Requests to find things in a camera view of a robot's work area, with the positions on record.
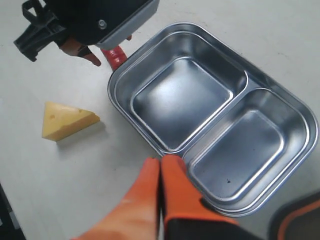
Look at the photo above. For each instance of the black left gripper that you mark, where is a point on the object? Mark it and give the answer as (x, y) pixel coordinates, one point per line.
(73, 25)

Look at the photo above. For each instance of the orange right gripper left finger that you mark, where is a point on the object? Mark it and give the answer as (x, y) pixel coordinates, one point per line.
(136, 217)

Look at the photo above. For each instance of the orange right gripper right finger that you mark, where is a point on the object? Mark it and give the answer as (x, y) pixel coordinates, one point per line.
(185, 217)

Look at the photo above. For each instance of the red sausage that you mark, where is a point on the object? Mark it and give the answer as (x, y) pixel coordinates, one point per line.
(115, 57)

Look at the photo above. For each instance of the yellow cheese wedge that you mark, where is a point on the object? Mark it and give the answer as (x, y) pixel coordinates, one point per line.
(61, 121)

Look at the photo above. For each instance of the transparent lid with orange seal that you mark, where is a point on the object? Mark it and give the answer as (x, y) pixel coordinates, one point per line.
(297, 220)

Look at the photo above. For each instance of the steel two-compartment lunch box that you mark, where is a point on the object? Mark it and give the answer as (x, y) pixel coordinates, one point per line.
(240, 132)

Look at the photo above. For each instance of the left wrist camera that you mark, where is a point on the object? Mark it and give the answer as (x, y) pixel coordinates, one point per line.
(129, 26)

